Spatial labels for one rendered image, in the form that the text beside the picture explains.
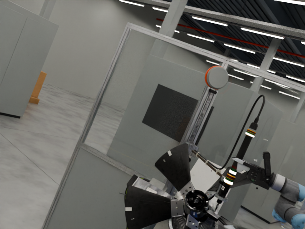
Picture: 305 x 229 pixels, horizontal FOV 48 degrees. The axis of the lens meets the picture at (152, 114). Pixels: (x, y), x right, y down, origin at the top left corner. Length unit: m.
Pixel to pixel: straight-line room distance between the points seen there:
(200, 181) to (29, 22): 5.43
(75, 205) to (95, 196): 0.21
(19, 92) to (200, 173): 5.51
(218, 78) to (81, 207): 1.50
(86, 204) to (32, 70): 4.67
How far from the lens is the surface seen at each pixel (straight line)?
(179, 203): 1.77
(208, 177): 2.12
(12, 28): 6.82
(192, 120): 2.35
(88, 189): 2.85
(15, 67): 7.01
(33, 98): 9.65
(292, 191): 1.73
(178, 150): 1.90
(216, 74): 2.34
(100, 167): 2.79
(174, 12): 7.99
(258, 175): 1.71
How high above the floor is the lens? 1.64
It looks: 4 degrees down
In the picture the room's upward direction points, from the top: 23 degrees clockwise
